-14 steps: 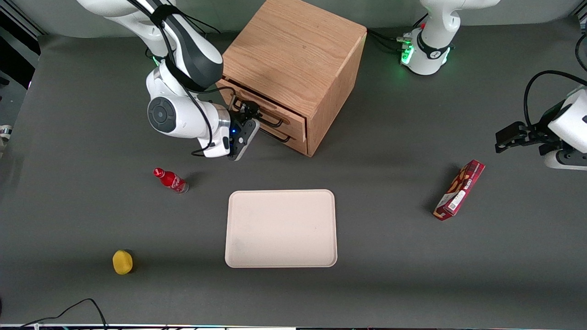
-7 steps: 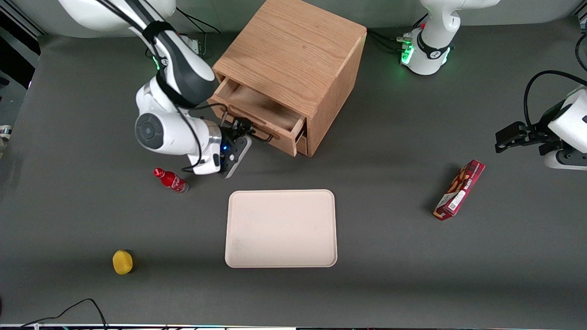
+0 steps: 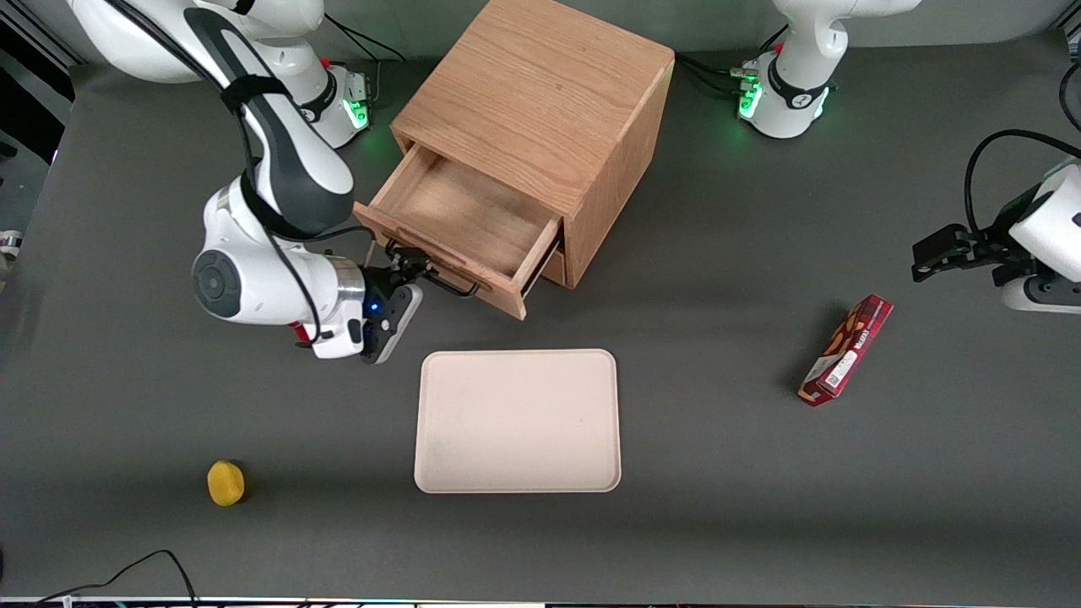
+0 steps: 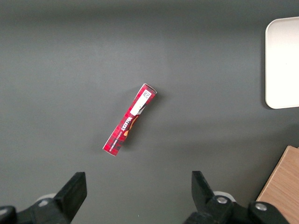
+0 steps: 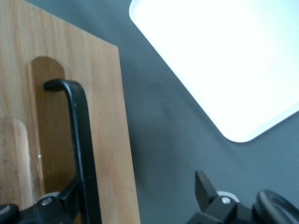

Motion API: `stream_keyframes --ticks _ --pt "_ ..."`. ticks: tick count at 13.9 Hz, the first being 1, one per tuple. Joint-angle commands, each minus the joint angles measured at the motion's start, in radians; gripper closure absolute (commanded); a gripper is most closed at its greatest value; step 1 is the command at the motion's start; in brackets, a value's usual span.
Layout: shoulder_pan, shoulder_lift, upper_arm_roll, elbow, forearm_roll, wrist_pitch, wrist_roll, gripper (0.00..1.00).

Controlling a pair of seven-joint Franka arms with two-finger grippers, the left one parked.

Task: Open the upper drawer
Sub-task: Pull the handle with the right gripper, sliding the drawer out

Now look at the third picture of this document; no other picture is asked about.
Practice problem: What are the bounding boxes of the black right arm base cable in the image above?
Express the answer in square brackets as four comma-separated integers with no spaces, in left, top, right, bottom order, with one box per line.
[323,13,408,65]

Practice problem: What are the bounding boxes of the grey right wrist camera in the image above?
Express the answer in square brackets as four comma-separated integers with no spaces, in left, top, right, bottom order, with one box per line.
[361,284,424,366]

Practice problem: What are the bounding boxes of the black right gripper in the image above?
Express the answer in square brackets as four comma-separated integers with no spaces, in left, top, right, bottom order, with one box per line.
[363,243,437,328]

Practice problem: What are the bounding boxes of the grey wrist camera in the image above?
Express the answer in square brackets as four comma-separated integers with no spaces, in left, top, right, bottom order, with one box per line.
[361,284,424,366]
[1002,274,1081,316]

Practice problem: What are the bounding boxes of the thin black floor cable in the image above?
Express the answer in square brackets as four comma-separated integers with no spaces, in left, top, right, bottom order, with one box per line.
[34,550,199,607]

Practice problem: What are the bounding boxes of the black left gripper cable loop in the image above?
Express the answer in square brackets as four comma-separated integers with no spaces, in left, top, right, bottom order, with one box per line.
[964,128,1081,239]

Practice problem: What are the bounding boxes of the yellow lemon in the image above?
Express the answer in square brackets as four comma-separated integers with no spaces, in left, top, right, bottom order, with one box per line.
[207,459,247,508]

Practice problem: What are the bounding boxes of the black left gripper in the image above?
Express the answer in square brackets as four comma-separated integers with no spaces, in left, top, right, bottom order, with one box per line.
[911,189,1049,286]

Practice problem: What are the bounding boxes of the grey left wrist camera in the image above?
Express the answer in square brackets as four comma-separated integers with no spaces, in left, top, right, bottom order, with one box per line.
[1002,274,1081,316]

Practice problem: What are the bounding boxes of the black cable at table edge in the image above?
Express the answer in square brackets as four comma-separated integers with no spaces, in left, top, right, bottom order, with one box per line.
[1059,59,1081,133]

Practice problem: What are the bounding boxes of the wooden drawer cabinet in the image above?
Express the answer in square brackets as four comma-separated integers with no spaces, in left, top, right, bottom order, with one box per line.
[390,0,677,290]

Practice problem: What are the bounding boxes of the beige plastic tray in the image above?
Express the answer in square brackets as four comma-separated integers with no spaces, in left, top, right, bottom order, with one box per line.
[413,349,622,494]

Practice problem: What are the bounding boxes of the black left arm base cables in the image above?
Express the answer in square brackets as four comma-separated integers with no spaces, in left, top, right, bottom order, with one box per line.
[676,24,790,99]

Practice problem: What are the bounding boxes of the red snack box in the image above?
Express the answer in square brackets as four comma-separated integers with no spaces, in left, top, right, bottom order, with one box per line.
[797,293,895,408]

